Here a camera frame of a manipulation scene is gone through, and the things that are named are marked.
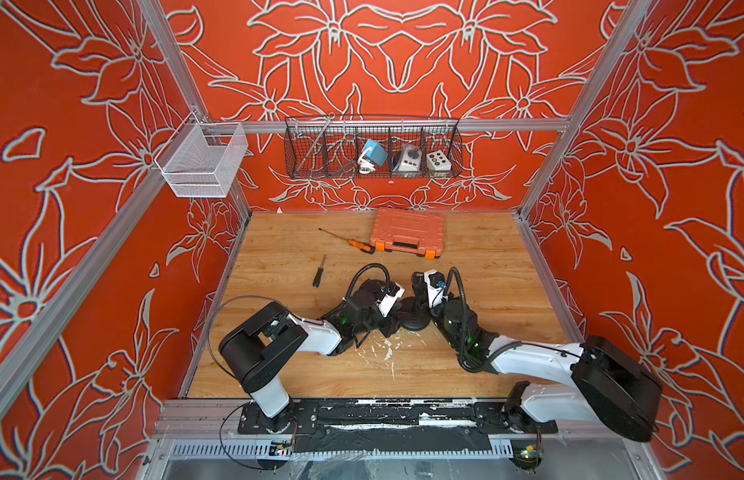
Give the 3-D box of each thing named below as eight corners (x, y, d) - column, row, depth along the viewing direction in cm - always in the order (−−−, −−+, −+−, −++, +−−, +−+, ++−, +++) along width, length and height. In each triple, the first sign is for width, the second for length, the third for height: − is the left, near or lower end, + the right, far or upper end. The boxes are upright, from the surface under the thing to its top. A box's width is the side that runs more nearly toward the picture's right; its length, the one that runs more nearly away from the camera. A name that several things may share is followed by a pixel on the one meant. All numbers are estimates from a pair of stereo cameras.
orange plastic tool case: (368, 251, 107) (368, 243, 104) (376, 212, 120) (376, 204, 117) (442, 260, 104) (444, 252, 101) (442, 219, 117) (444, 211, 114)
